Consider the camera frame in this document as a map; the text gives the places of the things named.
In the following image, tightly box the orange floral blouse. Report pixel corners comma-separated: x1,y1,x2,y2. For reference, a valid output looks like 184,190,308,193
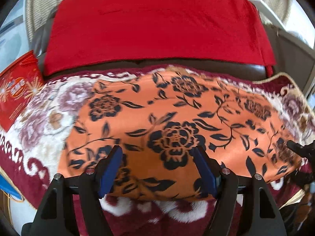
58,70,308,201

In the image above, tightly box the red gift bag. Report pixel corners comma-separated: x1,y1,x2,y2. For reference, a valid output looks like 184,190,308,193
0,50,45,132

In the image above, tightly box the blue plastic sheet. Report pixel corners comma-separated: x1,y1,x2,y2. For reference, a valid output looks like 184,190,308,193
0,174,20,200

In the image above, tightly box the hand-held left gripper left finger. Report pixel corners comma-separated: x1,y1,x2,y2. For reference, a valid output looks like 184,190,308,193
21,145,123,236

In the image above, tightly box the white board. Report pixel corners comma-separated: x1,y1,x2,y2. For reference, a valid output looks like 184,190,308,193
246,0,288,30

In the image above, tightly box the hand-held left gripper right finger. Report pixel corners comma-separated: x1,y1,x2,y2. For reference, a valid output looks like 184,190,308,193
192,146,288,236

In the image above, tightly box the red blanket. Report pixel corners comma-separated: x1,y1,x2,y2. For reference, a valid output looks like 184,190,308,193
43,0,276,78

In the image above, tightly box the brown leather sofa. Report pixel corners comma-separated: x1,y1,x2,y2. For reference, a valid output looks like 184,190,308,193
32,17,308,85

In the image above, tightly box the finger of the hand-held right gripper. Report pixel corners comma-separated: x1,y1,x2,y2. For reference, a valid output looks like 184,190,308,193
287,140,315,158

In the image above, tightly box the floral plush blanket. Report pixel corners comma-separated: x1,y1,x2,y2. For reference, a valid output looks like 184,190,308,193
0,65,315,236

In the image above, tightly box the white refrigerator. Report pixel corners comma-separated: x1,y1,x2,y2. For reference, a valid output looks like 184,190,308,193
0,2,32,74

